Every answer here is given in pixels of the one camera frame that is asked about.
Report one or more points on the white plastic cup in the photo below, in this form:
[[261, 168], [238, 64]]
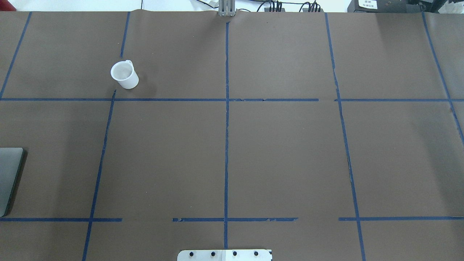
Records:
[[124, 73]]

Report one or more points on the silver closed laptop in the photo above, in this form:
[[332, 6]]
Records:
[[10, 165]]

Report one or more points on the brown paper table cover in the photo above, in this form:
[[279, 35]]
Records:
[[318, 136]]

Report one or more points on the black device with label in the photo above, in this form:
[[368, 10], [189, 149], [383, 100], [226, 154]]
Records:
[[377, 6]]

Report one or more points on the grey aluminium frame post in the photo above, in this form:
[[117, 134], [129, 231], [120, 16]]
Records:
[[226, 8]]

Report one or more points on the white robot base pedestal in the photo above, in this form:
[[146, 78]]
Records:
[[226, 255]]

